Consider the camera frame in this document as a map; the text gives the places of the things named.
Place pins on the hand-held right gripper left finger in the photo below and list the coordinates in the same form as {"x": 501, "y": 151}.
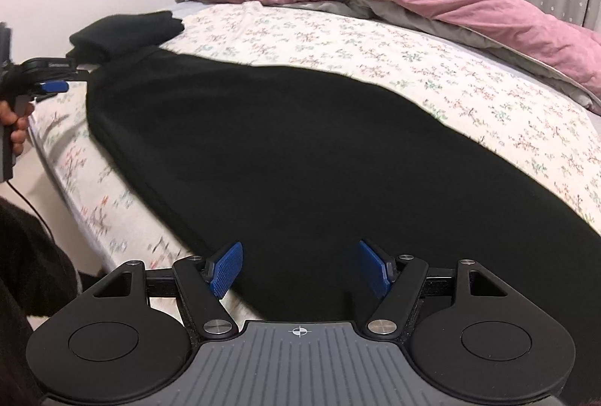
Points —
{"x": 226, "y": 269}

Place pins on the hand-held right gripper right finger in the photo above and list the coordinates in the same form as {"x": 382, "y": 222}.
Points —
{"x": 373, "y": 267}

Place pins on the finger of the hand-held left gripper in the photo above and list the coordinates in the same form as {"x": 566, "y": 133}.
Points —
{"x": 54, "y": 87}
{"x": 80, "y": 69}

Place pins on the black pants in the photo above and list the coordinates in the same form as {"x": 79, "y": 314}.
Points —
{"x": 281, "y": 152}

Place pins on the person's left hand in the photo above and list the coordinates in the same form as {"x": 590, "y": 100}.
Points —
{"x": 19, "y": 114}

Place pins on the folded black cloth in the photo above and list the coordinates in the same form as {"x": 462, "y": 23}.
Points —
{"x": 126, "y": 32}

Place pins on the dark brown fuzzy garment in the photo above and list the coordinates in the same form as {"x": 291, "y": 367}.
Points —
{"x": 28, "y": 274}

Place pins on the floral bedspread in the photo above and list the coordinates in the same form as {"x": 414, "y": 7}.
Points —
{"x": 328, "y": 39}

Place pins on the pink duvet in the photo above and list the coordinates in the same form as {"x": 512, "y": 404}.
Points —
{"x": 469, "y": 2}

